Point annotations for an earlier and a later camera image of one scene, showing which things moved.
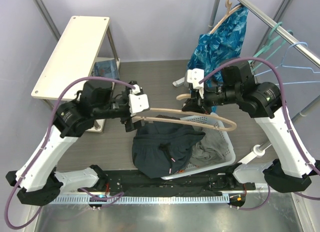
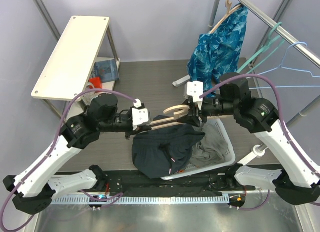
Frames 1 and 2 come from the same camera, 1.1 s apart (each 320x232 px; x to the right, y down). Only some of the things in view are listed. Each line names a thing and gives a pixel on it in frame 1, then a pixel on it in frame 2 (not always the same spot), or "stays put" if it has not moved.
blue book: [107, 69] stays put
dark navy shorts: [163, 149] stays put
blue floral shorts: [214, 50] stays put
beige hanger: [229, 128] -> [177, 119]
